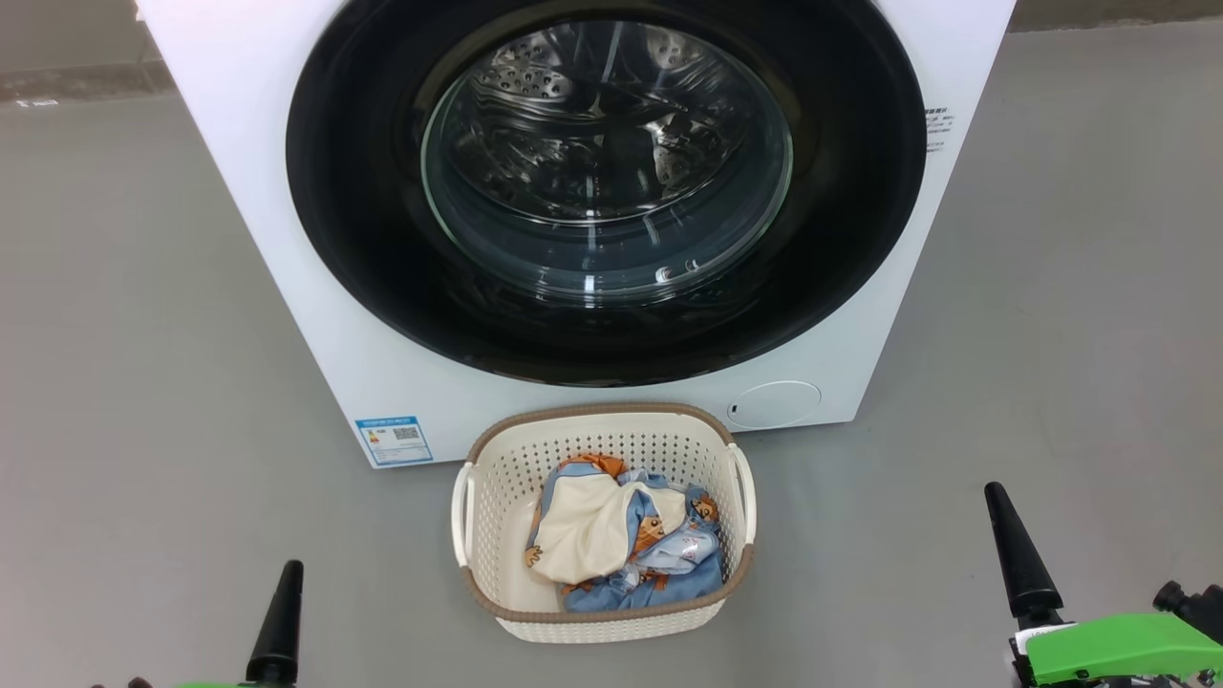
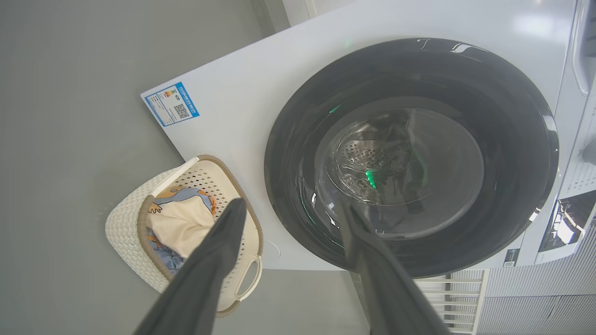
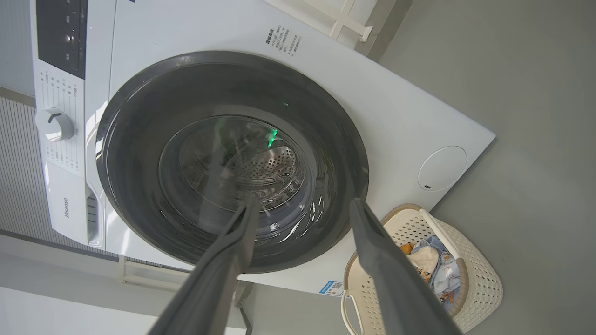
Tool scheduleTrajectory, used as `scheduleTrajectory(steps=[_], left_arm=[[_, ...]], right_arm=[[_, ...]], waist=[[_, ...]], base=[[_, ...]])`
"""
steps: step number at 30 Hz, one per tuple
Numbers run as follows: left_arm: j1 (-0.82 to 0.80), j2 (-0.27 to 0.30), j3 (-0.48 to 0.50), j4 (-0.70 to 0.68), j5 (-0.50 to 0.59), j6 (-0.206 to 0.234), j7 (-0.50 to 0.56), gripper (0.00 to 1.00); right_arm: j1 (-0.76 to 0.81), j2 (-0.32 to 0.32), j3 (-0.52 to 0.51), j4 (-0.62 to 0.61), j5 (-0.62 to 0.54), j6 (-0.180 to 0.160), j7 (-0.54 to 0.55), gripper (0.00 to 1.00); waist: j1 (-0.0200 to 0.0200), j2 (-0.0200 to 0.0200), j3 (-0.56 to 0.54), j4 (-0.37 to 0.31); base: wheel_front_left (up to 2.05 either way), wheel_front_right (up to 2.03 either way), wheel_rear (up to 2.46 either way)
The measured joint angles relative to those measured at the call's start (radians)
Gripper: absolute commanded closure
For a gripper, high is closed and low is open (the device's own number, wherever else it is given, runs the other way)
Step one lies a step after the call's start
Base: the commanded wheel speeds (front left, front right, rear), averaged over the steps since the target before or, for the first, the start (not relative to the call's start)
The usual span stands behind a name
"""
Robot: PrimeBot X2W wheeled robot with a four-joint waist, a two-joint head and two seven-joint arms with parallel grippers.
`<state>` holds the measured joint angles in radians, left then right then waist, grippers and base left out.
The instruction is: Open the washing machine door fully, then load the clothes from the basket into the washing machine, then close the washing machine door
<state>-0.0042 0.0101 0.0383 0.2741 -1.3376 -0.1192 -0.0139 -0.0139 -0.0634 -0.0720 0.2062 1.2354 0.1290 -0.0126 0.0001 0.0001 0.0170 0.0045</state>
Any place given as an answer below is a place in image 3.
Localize blue energy label sticker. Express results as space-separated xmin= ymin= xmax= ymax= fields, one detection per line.
xmin=319 ymin=280 xmax=345 ymax=297

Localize white detergent drawer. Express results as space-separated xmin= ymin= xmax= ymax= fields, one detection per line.
xmin=47 ymin=161 xmax=105 ymax=247

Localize round white filter cover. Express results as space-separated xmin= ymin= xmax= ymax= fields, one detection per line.
xmin=418 ymin=146 xmax=467 ymax=192

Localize black control display panel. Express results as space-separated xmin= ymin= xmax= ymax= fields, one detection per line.
xmin=36 ymin=0 xmax=89 ymax=80

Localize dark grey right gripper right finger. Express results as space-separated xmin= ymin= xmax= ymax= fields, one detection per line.
xmin=349 ymin=198 xmax=462 ymax=335

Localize perforated steel washer drum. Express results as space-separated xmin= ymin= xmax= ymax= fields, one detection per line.
xmin=179 ymin=119 xmax=305 ymax=210

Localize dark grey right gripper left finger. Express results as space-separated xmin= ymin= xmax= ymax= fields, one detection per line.
xmin=148 ymin=195 xmax=260 ymax=335

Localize white metal railing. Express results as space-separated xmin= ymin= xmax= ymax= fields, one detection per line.
xmin=261 ymin=0 xmax=374 ymax=47

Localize light blue printed garment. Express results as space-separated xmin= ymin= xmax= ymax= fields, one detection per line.
xmin=419 ymin=235 xmax=462 ymax=311

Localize washing machine door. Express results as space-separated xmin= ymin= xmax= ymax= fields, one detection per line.
xmin=95 ymin=50 xmax=369 ymax=274

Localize cream white garment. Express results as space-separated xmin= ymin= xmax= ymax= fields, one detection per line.
xmin=404 ymin=244 xmax=440 ymax=280

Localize cream perforated laundry basket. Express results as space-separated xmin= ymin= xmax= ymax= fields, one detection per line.
xmin=341 ymin=203 xmax=503 ymax=335

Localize white front-load washing machine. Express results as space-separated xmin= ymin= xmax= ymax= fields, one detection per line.
xmin=30 ymin=0 xmax=496 ymax=298

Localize white washing machine dial knob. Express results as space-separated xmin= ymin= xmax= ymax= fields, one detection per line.
xmin=35 ymin=108 xmax=75 ymax=142

